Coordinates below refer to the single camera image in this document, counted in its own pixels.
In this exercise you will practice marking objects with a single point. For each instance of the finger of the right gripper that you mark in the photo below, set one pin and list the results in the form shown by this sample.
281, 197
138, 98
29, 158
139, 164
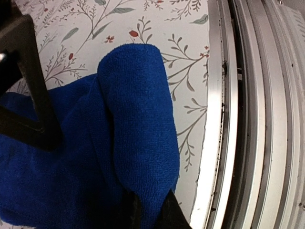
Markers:
19, 59

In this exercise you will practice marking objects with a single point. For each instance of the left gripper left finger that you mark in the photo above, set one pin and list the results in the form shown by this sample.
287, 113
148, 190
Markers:
131, 211

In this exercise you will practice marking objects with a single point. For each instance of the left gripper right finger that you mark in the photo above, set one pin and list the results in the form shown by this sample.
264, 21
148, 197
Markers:
171, 215

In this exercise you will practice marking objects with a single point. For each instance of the blue towel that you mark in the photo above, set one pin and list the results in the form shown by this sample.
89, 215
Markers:
119, 136

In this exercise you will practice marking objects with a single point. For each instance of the floral table mat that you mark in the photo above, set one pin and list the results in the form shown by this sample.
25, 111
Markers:
73, 35

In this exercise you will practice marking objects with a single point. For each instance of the front aluminium rail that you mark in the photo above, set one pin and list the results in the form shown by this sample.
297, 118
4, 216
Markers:
252, 166

